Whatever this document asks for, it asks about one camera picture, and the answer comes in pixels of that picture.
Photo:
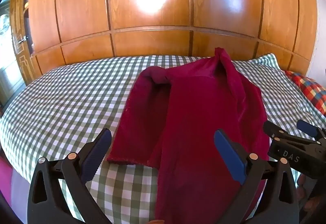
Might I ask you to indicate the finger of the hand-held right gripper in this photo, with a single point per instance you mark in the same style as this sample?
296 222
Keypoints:
307 126
273 131

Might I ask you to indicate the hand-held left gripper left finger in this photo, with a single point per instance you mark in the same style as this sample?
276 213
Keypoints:
98 151

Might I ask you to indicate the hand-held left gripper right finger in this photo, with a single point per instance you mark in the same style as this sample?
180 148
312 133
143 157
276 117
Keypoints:
229 152

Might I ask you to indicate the dark red garment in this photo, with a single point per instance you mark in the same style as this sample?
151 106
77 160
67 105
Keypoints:
196 111

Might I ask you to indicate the person's right hand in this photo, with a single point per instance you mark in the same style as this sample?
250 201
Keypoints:
305 188

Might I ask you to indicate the red blue plaid pillow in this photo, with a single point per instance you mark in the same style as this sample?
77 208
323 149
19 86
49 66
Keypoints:
309 92

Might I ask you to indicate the green checked bed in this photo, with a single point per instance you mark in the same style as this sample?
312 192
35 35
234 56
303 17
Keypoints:
76 101

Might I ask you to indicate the pink cloth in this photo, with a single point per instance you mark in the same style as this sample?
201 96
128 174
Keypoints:
10 183

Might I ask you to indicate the wooden panelled door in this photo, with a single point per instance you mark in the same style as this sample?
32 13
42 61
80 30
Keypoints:
17 43

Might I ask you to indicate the wooden wardrobe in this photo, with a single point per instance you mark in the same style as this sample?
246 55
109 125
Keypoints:
163 9

